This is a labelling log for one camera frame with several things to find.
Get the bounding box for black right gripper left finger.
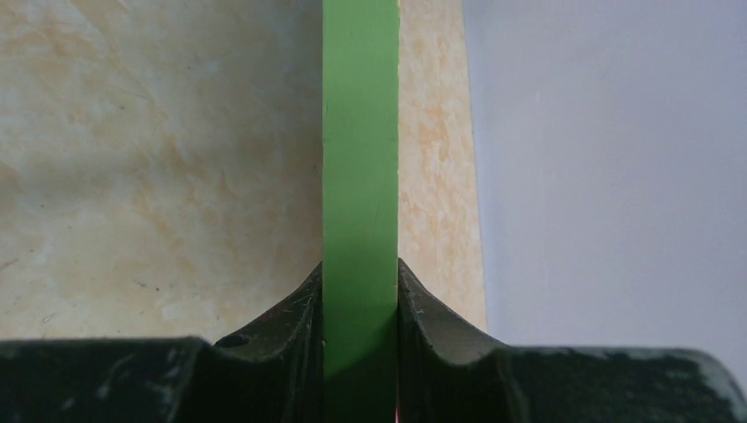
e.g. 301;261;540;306
1;269;323;422

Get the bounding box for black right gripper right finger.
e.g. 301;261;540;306
398;263;746;422

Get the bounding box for green wooden picture frame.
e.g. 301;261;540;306
322;0;400;422

